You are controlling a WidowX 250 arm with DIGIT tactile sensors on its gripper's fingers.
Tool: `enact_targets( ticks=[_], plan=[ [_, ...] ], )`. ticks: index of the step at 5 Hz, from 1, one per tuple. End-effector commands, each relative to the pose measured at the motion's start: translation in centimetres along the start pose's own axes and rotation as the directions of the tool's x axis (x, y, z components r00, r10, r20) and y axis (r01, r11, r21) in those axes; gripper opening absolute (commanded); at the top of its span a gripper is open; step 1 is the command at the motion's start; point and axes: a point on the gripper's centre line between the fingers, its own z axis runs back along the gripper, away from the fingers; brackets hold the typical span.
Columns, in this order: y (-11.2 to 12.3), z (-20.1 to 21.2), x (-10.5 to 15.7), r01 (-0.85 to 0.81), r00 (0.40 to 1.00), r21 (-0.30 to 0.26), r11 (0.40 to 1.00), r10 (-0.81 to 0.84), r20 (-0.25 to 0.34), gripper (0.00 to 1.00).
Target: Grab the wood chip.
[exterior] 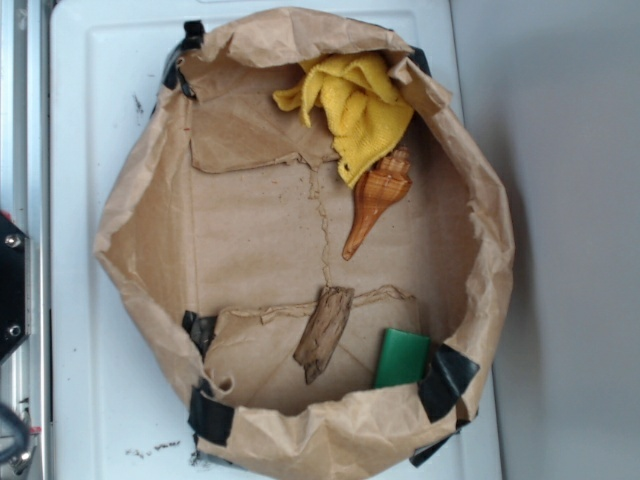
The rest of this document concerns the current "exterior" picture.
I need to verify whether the yellow microfiber cloth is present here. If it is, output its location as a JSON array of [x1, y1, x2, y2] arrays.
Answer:
[[272, 52, 414, 188]]

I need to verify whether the metal frame rail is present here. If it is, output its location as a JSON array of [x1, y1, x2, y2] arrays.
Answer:
[[1, 1, 54, 479]]

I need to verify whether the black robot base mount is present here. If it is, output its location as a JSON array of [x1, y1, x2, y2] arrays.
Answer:
[[0, 210, 31, 364]]

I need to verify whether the green rectangular block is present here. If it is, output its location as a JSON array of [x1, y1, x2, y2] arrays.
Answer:
[[373, 328, 431, 389]]

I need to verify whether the brown paper lined bin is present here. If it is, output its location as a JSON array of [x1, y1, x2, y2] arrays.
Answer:
[[94, 7, 515, 479]]

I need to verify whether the brown wood chip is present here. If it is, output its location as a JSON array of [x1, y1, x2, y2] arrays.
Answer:
[[293, 286, 355, 385]]

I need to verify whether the orange conch seashell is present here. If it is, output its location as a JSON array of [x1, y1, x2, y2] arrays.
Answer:
[[342, 146, 413, 261]]

